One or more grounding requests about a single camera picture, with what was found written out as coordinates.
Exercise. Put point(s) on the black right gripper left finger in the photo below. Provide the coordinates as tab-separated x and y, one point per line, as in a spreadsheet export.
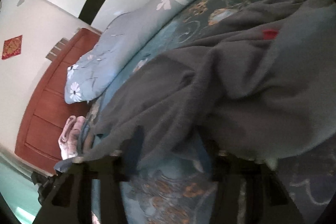
70	200

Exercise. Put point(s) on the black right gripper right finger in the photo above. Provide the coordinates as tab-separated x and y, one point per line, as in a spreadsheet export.
248	192

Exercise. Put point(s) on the grey fleece garment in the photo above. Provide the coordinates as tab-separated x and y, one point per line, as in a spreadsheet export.
261	86

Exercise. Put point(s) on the pink fluffy folded garment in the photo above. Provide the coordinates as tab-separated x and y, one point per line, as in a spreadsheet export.
69	137

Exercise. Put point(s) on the blue folded garment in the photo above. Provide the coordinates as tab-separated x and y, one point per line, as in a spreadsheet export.
84	141

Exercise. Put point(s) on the brown wooden headboard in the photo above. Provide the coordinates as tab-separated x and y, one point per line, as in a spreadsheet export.
47	111

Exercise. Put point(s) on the teal floral bed sheet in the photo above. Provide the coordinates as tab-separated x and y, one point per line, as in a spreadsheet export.
179	188

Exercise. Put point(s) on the light blue floral duvet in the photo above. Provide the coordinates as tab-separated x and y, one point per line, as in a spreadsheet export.
123	38

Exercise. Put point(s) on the red diamond wall decoration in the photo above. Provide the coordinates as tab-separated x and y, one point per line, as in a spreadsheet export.
12	47

